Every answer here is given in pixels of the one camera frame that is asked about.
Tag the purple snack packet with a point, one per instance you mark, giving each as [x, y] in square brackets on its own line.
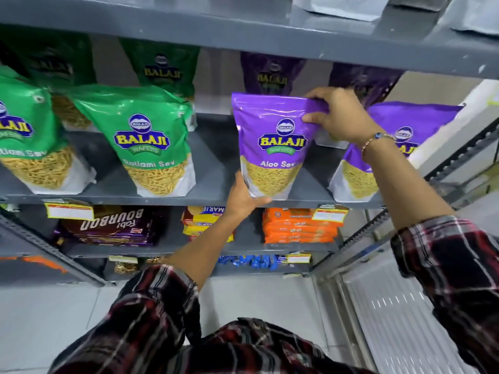
[273, 144]
[271, 73]
[405, 128]
[364, 83]

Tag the person's left thumb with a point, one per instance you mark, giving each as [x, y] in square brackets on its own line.
[260, 202]

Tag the person's right thumb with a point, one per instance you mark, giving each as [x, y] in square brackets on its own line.
[315, 117]

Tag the stack of brown biscuit packets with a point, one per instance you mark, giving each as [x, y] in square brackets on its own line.
[113, 227]

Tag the yellow price label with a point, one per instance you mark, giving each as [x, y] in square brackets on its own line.
[298, 258]
[69, 211]
[330, 214]
[123, 259]

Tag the person's right hand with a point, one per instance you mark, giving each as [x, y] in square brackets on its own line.
[347, 116]

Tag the person's left forearm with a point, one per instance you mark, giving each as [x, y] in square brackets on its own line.
[204, 249]

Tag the grey slotted side rack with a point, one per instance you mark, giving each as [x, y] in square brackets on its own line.
[448, 167]

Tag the red plaid shirt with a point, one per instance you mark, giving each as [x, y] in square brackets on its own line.
[156, 327]

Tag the green snack packet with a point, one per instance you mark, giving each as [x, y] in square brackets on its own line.
[161, 68]
[54, 70]
[29, 140]
[150, 140]

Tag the grey rack with orange mark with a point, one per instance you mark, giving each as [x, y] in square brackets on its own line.
[35, 249]

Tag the grey metal shelf rack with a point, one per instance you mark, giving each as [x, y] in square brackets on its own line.
[218, 151]

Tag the row of blue packets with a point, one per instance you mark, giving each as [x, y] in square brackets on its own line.
[249, 261]

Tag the white ribbed panel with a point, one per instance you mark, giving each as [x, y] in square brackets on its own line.
[397, 319]

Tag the stack of orange biscuit packets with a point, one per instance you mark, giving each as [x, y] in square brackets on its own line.
[296, 229]

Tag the white pouch packet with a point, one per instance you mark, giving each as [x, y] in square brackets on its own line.
[343, 5]
[473, 13]
[421, 0]

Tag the person's left hand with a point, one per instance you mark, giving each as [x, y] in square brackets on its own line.
[238, 202]

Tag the person's right forearm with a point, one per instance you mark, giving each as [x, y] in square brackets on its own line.
[401, 183]

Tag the golden wrapped packets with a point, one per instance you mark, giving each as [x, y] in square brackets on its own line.
[126, 267]

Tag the stack of yellow biscuit packets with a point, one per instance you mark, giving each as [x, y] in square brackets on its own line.
[200, 220]

